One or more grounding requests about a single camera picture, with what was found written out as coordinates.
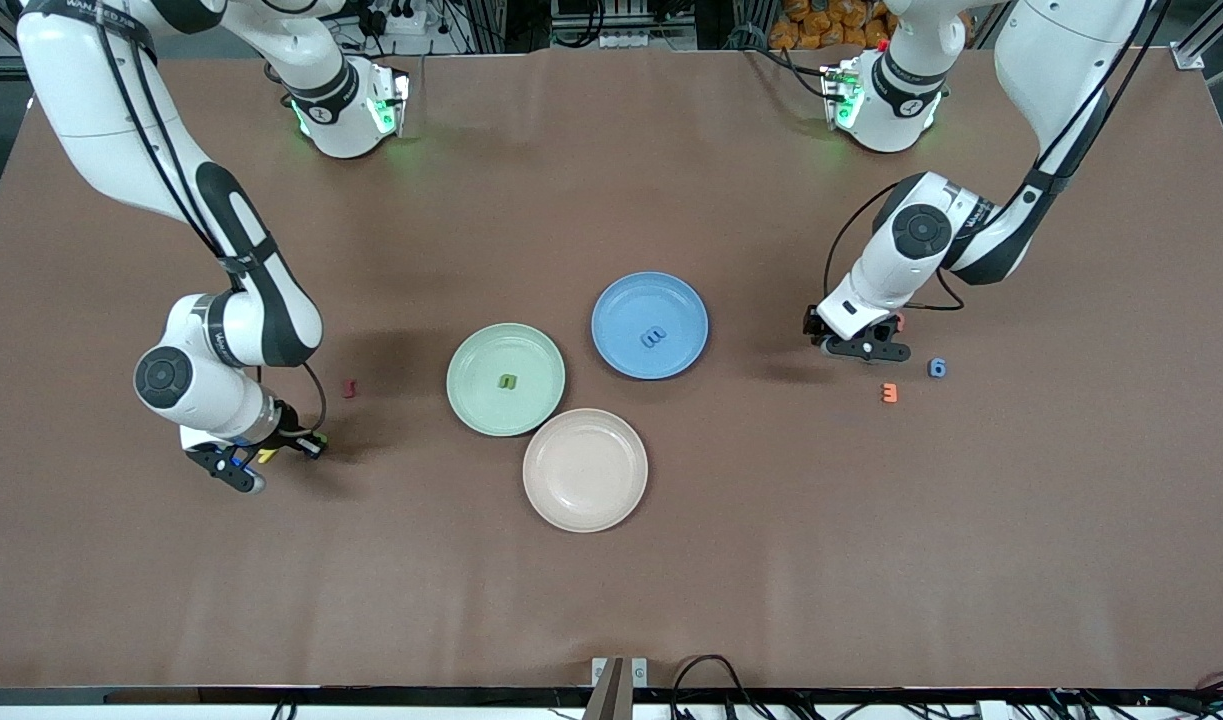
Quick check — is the blue plate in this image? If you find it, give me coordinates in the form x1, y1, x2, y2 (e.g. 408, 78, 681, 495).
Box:
591, 271, 710, 381

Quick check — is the green plate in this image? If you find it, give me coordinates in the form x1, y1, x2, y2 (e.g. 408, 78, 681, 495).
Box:
446, 322, 567, 438

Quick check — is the beige plate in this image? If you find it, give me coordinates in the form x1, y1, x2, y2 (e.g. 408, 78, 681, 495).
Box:
522, 408, 649, 534

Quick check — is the bag of orange fruit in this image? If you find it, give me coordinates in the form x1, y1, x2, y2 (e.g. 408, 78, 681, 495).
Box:
771, 0, 892, 51

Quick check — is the matte table cover sheet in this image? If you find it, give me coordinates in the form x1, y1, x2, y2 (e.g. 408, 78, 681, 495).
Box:
0, 45, 1223, 691

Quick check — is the white power strip with plugs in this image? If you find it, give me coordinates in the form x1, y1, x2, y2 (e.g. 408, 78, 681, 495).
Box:
356, 0, 427, 36

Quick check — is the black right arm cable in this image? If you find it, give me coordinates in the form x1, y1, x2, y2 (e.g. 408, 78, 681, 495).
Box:
91, 15, 329, 433

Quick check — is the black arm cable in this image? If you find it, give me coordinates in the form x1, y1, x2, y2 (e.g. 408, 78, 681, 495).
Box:
819, 0, 1172, 313
91, 15, 329, 433

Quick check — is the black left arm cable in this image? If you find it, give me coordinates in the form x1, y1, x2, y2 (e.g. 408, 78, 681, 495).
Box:
819, 0, 1172, 313

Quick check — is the black table edge rail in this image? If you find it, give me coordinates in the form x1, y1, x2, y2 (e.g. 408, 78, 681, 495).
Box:
0, 686, 1223, 707

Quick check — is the black looped cable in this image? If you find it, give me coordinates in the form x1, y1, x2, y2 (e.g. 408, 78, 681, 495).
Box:
671, 655, 772, 720

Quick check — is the metal bracket with post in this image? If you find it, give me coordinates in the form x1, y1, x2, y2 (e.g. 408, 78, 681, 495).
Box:
583, 657, 649, 720

